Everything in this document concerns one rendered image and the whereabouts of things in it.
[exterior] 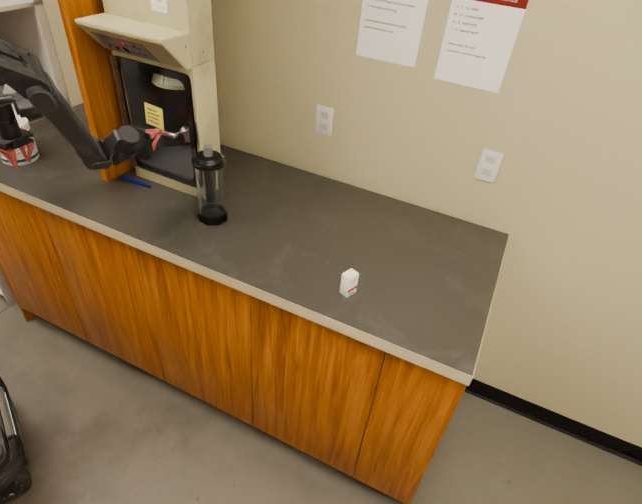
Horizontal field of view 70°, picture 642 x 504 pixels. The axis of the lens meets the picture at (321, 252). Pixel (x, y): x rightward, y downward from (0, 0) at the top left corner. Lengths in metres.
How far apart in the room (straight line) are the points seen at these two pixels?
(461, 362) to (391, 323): 0.21
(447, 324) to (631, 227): 0.75
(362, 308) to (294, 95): 0.92
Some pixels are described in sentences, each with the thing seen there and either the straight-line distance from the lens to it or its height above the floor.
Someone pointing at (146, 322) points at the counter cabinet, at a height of 0.47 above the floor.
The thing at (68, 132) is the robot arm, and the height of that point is 1.35.
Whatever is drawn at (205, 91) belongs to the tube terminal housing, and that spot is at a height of 1.32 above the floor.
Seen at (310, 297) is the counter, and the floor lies 0.94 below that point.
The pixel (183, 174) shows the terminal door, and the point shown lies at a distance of 1.72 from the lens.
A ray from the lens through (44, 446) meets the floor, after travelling 2.32.
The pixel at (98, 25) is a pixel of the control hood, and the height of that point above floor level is 1.51.
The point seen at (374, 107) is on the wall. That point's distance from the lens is 1.74.
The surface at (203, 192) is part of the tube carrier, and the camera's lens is 1.54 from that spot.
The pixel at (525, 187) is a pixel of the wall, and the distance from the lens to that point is 1.74.
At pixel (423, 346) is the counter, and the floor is 0.94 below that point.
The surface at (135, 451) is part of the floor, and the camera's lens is 2.19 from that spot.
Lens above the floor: 1.88
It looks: 39 degrees down
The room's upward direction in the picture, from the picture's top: 6 degrees clockwise
